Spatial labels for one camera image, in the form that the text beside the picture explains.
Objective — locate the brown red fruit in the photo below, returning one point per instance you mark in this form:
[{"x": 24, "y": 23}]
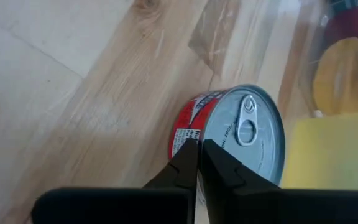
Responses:
[{"x": 353, "y": 25}]

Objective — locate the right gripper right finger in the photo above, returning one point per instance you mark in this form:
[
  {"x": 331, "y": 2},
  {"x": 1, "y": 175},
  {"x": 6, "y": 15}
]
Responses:
[{"x": 275, "y": 208}]

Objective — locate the clear plastic bin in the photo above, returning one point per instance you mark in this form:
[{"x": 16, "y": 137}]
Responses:
[{"x": 309, "y": 31}]

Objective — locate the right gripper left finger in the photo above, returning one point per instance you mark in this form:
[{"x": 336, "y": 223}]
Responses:
[{"x": 120, "y": 205}]

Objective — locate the silver tin can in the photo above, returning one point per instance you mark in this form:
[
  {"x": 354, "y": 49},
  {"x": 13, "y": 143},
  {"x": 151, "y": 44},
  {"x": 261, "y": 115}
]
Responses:
[{"x": 253, "y": 140}]

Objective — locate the yellow star fruit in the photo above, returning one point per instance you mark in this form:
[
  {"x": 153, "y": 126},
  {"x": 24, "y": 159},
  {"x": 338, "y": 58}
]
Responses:
[{"x": 343, "y": 77}]

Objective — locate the yellow plastic bin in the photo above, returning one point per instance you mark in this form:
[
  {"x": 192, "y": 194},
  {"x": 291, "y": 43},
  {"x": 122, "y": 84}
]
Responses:
[{"x": 322, "y": 155}]

